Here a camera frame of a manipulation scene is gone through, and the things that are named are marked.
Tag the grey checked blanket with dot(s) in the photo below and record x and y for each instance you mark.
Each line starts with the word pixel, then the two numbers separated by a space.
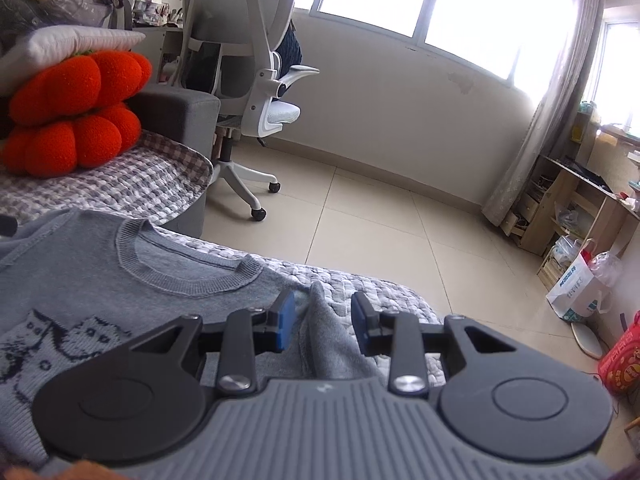
pixel 130 180

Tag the grey sofa armrest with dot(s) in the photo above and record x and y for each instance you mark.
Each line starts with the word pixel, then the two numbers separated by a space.
pixel 175 110

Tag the clear plastic bag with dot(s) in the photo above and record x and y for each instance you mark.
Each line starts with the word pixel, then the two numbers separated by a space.
pixel 610 270

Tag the white grey pillow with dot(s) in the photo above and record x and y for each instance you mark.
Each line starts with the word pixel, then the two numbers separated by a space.
pixel 75 42

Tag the wooden shelf desk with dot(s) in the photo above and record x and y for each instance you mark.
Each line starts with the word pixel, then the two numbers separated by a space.
pixel 550 200

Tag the white paper bag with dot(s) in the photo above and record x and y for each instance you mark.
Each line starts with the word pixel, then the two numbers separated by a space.
pixel 575 290

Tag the white oval board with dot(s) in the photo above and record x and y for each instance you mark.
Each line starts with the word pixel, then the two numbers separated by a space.
pixel 589 340

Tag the grey patterned bag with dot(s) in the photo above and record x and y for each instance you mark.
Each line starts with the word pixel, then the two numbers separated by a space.
pixel 80 5

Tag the grey white quilted cover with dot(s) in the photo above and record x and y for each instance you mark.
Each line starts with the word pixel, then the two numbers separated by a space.
pixel 385 290

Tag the white mesh office chair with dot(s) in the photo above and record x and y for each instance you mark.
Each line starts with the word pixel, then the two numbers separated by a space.
pixel 240 5

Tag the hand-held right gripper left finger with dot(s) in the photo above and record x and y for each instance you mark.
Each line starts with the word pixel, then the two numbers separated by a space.
pixel 285 322

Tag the window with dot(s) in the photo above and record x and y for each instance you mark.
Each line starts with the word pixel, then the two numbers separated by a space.
pixel 475 10

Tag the orange pumpkin plush cushion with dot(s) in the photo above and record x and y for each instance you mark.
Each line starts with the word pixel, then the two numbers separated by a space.
pixel 70 90

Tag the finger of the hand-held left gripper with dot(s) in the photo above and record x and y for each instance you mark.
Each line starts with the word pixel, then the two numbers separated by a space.
pixel 7 226

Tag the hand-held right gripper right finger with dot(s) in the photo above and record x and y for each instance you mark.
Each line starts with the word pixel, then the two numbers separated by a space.
pixel 361 325

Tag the dark garment on chair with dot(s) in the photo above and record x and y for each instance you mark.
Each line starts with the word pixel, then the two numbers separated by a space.
pixel 290 50

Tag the red bag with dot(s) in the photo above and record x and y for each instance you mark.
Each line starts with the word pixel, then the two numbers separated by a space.
pixel 622 365

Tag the grey knit sweater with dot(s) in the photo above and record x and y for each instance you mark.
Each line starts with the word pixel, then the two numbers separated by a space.
pixel 100 270

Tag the grey curtain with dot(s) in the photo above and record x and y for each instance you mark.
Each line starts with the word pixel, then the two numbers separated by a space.
pixel 550 110

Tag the white cluttered desk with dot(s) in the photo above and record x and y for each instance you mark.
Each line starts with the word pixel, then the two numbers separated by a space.
pixel 165 45

